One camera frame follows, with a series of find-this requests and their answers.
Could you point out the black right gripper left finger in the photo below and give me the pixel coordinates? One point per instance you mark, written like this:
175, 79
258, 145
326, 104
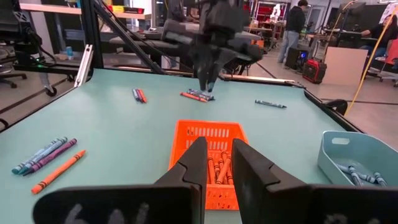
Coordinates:
140, 205

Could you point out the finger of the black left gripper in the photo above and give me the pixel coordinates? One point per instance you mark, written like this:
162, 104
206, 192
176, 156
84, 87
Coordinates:
202, 80
211, 81

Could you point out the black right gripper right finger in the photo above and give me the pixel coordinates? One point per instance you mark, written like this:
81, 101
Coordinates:
295, 205

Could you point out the crayons mid pile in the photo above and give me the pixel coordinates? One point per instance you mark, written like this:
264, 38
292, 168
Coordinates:
209, 97

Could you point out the markers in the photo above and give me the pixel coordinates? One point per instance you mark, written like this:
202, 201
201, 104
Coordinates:
342, 169

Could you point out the orange crayon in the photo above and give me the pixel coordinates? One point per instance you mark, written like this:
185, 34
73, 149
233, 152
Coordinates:
57, 172
220, 163
224, 169
143, 96
211, 171
192, 97
229, 179

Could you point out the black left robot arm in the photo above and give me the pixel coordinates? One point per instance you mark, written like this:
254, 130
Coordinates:
220, 18

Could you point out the crayons bottom left pile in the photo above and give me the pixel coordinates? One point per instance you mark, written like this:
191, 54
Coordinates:
135, 95

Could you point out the teal plastic bin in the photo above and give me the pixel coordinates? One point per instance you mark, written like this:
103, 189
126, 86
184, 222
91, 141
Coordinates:
329, 161

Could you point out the orange plastic basket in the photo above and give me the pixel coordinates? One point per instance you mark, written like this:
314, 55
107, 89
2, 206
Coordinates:
192, 137

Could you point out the green table mat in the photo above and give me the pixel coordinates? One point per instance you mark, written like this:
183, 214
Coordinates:
124, 140

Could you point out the grey desk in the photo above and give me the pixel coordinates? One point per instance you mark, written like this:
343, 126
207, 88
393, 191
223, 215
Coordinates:
140, 42

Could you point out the black computer tower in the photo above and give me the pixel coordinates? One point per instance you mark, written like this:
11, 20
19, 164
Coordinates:
295, 57

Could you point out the person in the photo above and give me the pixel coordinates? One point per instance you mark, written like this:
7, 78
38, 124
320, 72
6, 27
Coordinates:
293, 25
382, 34

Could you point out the red black machine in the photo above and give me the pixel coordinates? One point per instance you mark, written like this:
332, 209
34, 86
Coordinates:
314, 71

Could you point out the black curved hook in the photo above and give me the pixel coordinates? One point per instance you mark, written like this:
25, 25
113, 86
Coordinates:
337, 105

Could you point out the beige board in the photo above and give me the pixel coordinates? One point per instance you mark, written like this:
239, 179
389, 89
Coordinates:
345, 65

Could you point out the white blue bottle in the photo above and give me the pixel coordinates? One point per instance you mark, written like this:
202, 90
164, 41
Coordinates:
70, 53

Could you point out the black caster wheel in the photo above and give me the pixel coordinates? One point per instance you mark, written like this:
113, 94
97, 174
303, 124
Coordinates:
51, 91

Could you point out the wooden shelf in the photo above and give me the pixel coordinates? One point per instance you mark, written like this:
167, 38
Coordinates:
49, 9

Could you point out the black office chair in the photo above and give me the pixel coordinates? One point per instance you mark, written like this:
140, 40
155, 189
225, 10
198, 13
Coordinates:
12, 31

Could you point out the silver aluminium bracket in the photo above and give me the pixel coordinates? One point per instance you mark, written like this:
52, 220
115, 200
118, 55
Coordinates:
84, 65

